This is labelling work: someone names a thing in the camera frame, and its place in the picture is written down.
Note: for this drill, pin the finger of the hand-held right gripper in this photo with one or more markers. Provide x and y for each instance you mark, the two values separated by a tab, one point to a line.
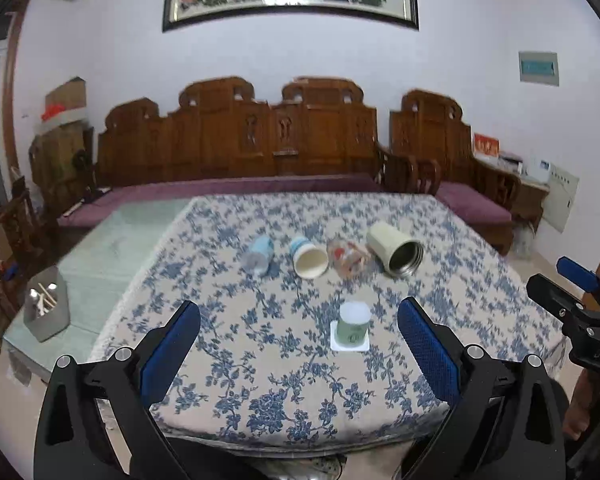
547	291
575	270

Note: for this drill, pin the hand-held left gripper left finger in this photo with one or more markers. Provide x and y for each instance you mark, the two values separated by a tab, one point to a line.
172	345

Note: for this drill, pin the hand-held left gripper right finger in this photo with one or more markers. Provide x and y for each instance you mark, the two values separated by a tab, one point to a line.
427	350

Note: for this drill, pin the green cup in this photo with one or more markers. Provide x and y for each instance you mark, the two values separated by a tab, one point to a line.
355	327

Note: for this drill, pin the cream steel-lined cup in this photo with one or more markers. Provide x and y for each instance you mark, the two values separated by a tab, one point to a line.
392	247

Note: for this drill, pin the orange patterned glass cup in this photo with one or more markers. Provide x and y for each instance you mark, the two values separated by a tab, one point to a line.
347	257

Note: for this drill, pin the clear blue plastic cup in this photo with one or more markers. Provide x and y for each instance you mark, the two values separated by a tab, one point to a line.
258	256

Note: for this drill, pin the white cup with blue band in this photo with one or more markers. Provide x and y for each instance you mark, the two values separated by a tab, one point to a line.
307	256

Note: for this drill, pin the person's right hand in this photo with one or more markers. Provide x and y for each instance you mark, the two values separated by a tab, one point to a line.
580	407

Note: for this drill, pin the wooden side table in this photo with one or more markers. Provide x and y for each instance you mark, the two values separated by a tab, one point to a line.
530	195

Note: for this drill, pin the blue floral tablecloth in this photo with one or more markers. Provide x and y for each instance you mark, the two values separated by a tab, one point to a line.
260	370

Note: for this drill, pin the white square coaster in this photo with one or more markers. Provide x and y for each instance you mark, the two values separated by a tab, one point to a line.
336	342

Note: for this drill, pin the pale green glass-top table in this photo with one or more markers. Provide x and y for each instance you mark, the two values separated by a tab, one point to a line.
110	255

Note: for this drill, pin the purple armchair cushion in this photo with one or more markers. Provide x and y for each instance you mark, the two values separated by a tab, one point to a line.
472	205

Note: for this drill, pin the white tabletop appliance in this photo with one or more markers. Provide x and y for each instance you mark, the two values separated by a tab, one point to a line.
511	162

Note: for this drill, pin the grey utensil holder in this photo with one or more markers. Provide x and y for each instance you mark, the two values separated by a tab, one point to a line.
47	310

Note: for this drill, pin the red card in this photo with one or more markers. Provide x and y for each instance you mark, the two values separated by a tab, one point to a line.
486	145

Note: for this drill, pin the purple sofa cushion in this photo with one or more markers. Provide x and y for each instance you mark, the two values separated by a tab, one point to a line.
220	190

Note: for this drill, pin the wooden chair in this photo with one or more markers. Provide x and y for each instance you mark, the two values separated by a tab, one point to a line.
10	255

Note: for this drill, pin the carved wooden armchair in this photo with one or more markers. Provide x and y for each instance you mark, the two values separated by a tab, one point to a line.
430	130

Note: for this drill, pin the wooden cabinet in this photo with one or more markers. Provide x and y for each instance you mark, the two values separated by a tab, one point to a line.
60	160

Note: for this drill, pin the carved wooden sofa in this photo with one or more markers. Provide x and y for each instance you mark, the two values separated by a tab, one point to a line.
240	135

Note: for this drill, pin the cardboard box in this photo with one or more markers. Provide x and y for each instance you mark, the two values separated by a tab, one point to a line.
67	92

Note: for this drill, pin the white wall panel board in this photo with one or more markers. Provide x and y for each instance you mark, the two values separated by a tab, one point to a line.
561	197

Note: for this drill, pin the wall electrical panel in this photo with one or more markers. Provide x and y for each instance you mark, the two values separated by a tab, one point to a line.
537	67

